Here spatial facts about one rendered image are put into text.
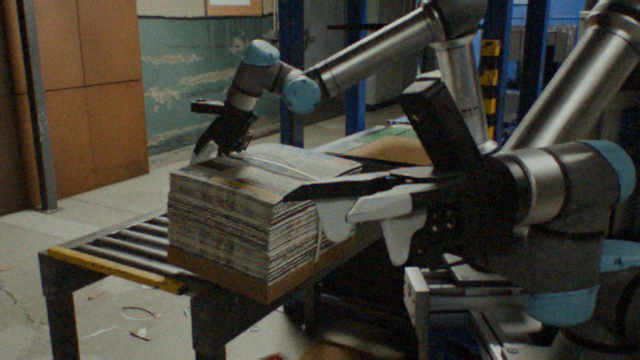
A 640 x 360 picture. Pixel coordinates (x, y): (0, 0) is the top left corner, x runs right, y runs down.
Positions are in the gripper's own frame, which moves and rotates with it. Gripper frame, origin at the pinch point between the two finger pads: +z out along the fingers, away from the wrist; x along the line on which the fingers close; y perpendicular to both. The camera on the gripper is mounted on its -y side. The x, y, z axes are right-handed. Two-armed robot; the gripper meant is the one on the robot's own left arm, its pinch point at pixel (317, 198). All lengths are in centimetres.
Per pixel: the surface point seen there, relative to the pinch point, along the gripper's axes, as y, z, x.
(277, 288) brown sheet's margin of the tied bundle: 32, -26, 72
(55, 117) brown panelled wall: 2, -22, 447
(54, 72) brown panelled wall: -30, -25, 445
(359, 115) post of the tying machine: 7, -146, 231
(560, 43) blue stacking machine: -26, -325, 261
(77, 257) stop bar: 27, 8, 109
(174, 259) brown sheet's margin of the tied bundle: 28, -10, 93
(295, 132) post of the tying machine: 10, -95, 201
